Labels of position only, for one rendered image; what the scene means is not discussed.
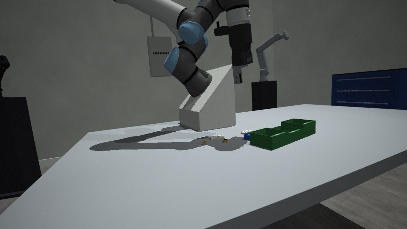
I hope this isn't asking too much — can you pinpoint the blue 9v battery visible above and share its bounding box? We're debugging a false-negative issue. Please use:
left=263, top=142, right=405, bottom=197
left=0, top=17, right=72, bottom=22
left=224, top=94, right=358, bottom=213
left=244, top=132, right=250, bottom=141

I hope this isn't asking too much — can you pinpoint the green three-compartment bin rack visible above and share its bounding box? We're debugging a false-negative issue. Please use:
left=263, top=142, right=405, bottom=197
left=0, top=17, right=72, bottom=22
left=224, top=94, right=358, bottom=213
left=250, top=118, right=316, bottom=150

